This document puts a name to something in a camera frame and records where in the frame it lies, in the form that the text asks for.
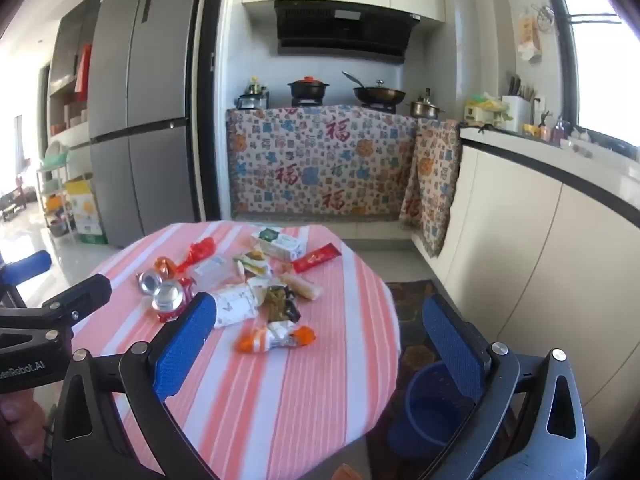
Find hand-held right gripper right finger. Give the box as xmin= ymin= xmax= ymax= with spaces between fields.
xmin=421 ymin=294 xmax=601 ymax=480

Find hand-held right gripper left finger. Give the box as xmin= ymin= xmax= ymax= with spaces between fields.
xmin=50 ymin=291 xmax=236 ymax=480

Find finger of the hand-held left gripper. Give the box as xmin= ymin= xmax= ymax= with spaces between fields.
xmin=0 ymin=250 xmax=53 ymax=311
xmin=42 ymin=274 xmax=112 ymax=329

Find large white wrapper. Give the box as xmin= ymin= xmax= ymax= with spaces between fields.
xmin=210 ymin=280 xmax=273 ymax=330

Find blue plastic mesh basket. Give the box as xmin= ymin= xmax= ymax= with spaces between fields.
xmin=390 ymin=360 xmax=488 ymax=461

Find orange foil wrapper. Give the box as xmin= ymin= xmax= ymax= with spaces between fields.
xmin=152 ymin=256 xmax=183 ymax=277

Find orange white wrapper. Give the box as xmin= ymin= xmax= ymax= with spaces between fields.
xmin=235 ymin=324 xmax=317 ymax=353

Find red plastic wrapper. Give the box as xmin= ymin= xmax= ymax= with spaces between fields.
xmin=176 ymin=239 xmax=217 ymax=268

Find dark green wrapper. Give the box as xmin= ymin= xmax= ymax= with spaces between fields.
xmin=260 ymin=285 xmax=302 ymax=326

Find long beige snack wrapper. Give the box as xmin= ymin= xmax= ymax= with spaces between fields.
xmin=277 ymin=272 xmax=323 ymax=302

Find green white drink carton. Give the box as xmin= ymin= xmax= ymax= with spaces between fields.
xmin=250 ymin=227 xmax=306 ymax=262

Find red sachet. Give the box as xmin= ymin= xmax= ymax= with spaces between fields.
xmin=291 ymin=242 xmax=343 ymax=275

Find person's left hand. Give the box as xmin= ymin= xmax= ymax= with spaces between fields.
xmin=0 ymin=390 xmax=47 ymax=461

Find hexagon patterned rug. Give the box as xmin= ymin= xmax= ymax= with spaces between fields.
xmin=365 ymin=280 xmax=501 ymax=480

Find yellow white cardboard box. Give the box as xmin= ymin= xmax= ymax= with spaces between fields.
xmin=64 ymin=174 xmax=108 ymax=246

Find green plastic rack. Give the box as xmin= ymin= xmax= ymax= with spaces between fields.
xmin=37 ymin=142 xmax=71 ymax=236

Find pink white striped tablecloth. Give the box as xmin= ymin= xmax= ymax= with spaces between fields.
xmin=70 ymin=220 xmax=401 ymax=480

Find white lower cabinets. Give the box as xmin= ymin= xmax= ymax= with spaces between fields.
xmin=435 ymin=132 xmax=640 ymax=411

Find small patterned cloth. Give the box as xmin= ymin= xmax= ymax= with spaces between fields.
xmin=398 ymin=119 xmax=463 ymax=258

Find open shelf cabinet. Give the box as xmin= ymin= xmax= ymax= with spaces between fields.
xmin=47 ymin=0 xmax=106 ymax=151

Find grey multi-door fridge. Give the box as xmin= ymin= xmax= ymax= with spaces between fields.
xmin=89 ymin=0 xmax=221 ymax=250

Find red paper bag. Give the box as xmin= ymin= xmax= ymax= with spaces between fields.
xmin=74 ymin=44 xmax=93 ymax=103

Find white countertop black edge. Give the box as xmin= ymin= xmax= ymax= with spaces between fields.
xmin=459 ymin=125 xmax=640 ymax=216

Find large patterned cloth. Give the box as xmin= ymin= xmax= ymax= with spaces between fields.
xmin=226 ymin=105 xmax=418 ymax=223

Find yellow green bag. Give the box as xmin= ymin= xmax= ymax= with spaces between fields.
xmin=464 ymin=92 xmax=508 ymax=126

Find steel pot with lid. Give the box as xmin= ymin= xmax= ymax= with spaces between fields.
xmin=407 ymin=89 xmax=446 ymax=120

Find white knife holder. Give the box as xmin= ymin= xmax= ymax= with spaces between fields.
xmin=501 ymin=74 xmax=538 ymax=133

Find dark wok with lid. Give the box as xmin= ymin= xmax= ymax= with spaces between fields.
xmin=342 ymin=71 xmax=407 ymax=106

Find black clay pot red lid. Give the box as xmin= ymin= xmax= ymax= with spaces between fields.
xmin=287 ymin=76 xmax=331 ymax=101

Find hanging printed bag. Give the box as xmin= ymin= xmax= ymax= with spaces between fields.
xmin=517 ymin=7 xmax=543 ymax=63

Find window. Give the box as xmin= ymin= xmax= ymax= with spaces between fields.
xmin=550 ymin=0 xmax=640 ymax=146

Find black range hood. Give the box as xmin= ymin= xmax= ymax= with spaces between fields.
xmin=274 ymin=0 xmax=421 ymax=64

